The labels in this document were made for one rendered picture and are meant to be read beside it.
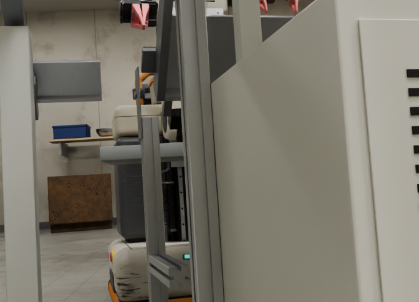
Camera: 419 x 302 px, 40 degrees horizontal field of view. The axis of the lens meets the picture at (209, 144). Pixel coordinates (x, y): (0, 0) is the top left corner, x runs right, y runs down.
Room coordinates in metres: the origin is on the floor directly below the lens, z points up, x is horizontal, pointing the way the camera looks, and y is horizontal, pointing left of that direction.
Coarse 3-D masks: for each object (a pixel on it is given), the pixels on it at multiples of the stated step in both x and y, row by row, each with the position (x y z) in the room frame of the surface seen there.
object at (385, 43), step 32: (256, 0) 0.74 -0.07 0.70; (256, 32) 0.74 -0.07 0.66; (384, 32) 0.47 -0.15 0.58; (416, 32) 0.48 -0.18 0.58; (384, 64) 0.47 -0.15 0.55; (416, 64) 0.48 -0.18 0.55; (384, 96) 0.47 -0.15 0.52; (416, 96) 0.48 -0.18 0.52; (384, 128) 0.47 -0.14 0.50; (416, 128) 0.47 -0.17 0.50; (384, 160) 0.47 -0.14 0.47; (416, 160) 0.47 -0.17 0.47; (384, 192) 0.47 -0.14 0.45; (416, 192) 0.47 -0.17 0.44; (384, 224) 0.47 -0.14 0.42; (416, 224) 0.47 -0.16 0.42; (384, 256) 0.47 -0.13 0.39; (416, 256) 0.47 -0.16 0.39; (384, 288) 0.46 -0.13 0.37; (416, 288) 0.47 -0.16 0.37
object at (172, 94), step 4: (168, 88) 1.38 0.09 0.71; (172, 88) 1.39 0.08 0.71; (176, 88) 1.39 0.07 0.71; (168, 92) 1.37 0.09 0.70; (172, 92) 1.37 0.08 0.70; (176, 92) 1.37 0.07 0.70; (168, 96) 1.36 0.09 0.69; (172, 96) 1.36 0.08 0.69; (176, 96) 1.36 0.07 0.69; (180, 96) 1.36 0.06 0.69; (168, 100) 1.36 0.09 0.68; (172, 100) 1.36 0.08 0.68; (176, 100) 1.37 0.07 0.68; (180, 100) 1.37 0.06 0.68
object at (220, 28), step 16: (208, 16) 1.28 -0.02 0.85; (224, 16) 1.29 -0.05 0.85; (272, 16) 1.32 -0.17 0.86; (288, 16) 1.33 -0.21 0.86; (208, 32) 1.31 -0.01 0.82; (224, 32) 1.32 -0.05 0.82; (272, 32) 1.34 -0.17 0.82; (176, 48) 1.32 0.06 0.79; (208, 48) 1.33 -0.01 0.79; (224, 48) 1.34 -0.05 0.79; (176, 64) 1.34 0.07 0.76; (224, 64) 1.37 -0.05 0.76; (176, 80) 1.37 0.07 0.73
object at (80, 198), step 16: (64, 176) 8.42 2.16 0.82; (80, 176) 8.48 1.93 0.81; (96, 176) 8.53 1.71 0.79; (48, 192) 8.38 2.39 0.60; (64, 192) 8.42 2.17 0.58; (80, 192) 8.47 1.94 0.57; (96, 192) 8.53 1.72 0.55; (64, 208) 8.42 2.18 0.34; (80, 208) 8.47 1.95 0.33; (96, 208) 8.52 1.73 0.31; (64, 224) 8.53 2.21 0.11; (80, 224) 8.58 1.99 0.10; (96, 224) 8.64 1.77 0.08
